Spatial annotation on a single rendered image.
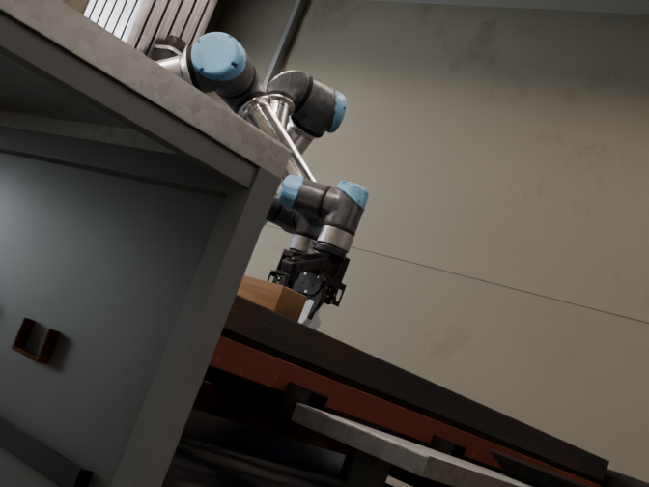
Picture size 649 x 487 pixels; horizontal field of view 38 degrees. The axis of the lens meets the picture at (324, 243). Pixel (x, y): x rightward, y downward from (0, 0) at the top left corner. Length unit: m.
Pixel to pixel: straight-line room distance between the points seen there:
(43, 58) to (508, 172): 4.33
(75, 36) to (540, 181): 4.24
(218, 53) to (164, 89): 1.16
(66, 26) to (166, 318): 0.43
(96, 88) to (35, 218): 0.59
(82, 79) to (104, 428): 0.49
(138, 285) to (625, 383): 3.55
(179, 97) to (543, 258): 3.96
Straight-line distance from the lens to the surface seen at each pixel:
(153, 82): 1.06
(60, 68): 1.00
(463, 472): 1.39
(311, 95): 2.63
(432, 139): 5.48
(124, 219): 1.39
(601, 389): 4.65
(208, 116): 1.10
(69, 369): 1.38
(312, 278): 2.05
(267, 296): 1.58
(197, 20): 2.93
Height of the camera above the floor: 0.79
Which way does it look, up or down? 8 degrees up
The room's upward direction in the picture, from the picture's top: 21 degrees clockwise
